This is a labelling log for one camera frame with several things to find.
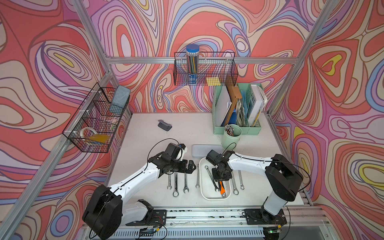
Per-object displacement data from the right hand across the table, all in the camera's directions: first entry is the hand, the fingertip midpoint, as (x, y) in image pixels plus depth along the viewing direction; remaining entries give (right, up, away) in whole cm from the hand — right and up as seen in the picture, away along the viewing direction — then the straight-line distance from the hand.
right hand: (220, 182), depth 85 cm
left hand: (-17, +10, -4) cm, 20 cm away
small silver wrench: (-29, -1, -1) cm, 30 cm away
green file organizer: (+16, +47, +8) cm, 50 cm away
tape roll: (-66, +31, -18) cm, 75 cm away
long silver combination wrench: (-25, -4, -4) cm, 26 cm away
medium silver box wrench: (-3, -2, -3) cm, 4 cm away
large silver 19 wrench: (+8, -4, -3) cm, 10 cm away
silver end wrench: (-20, -2, -2) cm, 20 cm away
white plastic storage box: (-7, -3, -3) cm, 8 cm away
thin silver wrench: (-13, -1, -2) cm, 13 cm away
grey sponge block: (-56, +48, -5) cm, 74 cm away
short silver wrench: (+12, -2, -1) cm, 12 cm away
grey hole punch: (-37, +33, +23) cm, 55 cm away
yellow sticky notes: (-3, +61, +6) cm, 61 cm away
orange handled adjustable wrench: (+1, -3, -3) cm, 4 cm away
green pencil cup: (+8, +28, +4) cm, 29 cm away
